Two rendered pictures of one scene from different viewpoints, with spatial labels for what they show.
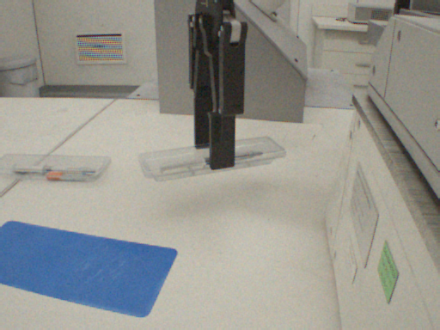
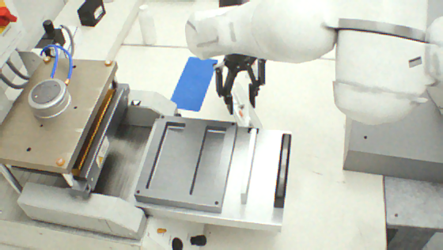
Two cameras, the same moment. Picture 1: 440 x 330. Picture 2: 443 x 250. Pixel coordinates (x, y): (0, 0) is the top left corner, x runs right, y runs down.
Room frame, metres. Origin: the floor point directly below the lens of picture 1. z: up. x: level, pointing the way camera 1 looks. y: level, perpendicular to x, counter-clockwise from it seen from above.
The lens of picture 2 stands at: (0.46, -0.79, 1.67)
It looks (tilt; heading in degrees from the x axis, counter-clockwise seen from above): 50 degrees down; 94
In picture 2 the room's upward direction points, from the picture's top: 3 degrees counter-clockwise
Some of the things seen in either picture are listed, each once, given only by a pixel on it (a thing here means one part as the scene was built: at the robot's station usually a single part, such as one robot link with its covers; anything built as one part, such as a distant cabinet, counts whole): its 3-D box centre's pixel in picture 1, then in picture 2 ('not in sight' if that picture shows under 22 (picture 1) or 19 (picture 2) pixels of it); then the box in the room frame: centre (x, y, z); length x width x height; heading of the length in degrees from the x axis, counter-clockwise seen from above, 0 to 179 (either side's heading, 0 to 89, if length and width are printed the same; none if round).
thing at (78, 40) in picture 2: not in sight; (57, 56); (-0.15, 0.23, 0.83); 0.23 x 0.12 x 0.07; 91
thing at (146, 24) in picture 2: not in sight; (146, 24); (0.13, 0.38, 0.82); 0.05 x 0.05 x 0.14
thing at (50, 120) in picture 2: not in sight; (47, 105); (0.06, -0.23, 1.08); 0.31 x 0.24 x 0.13; 82
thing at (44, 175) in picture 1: (49, 168); not in sight; (0.49, 0.26, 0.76); 0.18 x 0.06 x 0.02; 86
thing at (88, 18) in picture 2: not in sight; (91, 11); (-0.10, 0.47, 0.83); 0.09 x 0.06 x 0.07; 74
